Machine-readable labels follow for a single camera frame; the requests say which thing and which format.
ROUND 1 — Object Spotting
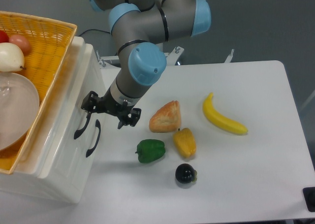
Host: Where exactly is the red tomato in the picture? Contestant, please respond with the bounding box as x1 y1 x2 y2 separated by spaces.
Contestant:
0 30 9 43

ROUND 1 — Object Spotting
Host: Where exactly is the black corner device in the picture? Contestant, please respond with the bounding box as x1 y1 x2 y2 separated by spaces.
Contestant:
302 187 315 212

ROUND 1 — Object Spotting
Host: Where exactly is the pink peach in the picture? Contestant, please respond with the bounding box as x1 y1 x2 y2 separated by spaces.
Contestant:
9 34 32 56

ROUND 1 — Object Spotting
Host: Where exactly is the metal base bracket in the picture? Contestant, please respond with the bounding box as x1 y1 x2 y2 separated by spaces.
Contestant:
95 46 234 68

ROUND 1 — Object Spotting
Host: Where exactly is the dark purple eggplant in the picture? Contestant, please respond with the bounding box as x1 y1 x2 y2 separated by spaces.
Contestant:
175 163 197 184

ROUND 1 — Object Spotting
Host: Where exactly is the yellow woven basket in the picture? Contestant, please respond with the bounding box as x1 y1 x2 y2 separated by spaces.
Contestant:
0 11 77 174

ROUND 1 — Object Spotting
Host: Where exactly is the white drawer cabinet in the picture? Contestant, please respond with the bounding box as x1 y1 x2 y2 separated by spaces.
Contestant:
0 37 106 203

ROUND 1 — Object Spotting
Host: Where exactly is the green bell pepper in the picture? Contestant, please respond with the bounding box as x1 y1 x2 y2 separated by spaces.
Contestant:
135 139 166 163

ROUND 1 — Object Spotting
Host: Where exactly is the yellow banana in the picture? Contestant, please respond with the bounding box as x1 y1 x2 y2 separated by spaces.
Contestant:
202 92 248 135

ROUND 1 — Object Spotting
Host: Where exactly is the black cable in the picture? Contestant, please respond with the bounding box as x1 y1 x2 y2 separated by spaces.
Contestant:
78 28 116 40

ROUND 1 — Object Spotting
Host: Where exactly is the pink plate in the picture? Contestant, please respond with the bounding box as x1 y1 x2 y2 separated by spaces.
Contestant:
0 72 39 150

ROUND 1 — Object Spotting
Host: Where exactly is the yellow bell pepper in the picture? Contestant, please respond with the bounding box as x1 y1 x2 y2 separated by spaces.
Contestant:
173 128 196 159

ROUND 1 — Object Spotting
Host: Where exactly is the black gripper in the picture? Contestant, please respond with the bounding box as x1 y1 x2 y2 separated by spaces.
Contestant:
81 91 141 129

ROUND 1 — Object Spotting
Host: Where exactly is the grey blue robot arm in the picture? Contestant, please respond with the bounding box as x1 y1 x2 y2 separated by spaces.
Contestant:
81 0 212 127

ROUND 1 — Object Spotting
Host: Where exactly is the black top drawer handle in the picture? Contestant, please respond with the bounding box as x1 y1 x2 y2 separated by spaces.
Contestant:
73 96 93 140

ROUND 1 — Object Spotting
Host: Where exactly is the toy bread croissant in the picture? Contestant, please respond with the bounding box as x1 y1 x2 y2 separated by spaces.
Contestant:
149 100 182 133

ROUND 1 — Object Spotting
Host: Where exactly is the white pear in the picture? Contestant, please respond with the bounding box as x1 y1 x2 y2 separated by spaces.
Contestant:
0 42 26 72

